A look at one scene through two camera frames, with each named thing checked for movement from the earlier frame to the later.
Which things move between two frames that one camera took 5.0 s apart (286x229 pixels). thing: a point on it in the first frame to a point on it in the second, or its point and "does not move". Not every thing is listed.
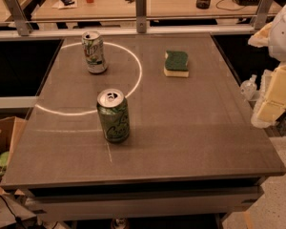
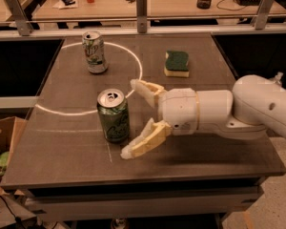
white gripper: x=284 y=37 to x=178 y=111
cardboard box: x=5 y=134 does not move
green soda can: x=113 y=110 does not move
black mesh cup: x=203 y=1 does not move
